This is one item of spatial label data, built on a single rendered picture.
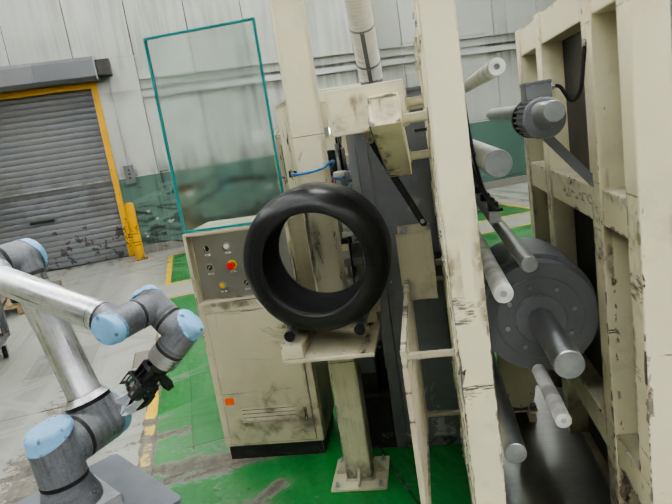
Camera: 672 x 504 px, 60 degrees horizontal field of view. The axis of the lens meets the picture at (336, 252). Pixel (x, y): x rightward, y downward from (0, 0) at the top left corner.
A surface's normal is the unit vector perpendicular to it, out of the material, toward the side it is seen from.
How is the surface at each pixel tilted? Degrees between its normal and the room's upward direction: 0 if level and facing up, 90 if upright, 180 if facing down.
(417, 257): 90
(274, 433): 90
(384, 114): 72
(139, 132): 90
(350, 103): 90
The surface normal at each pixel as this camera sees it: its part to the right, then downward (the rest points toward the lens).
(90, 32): 0.25, 0.16
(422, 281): -0.13, 0.22
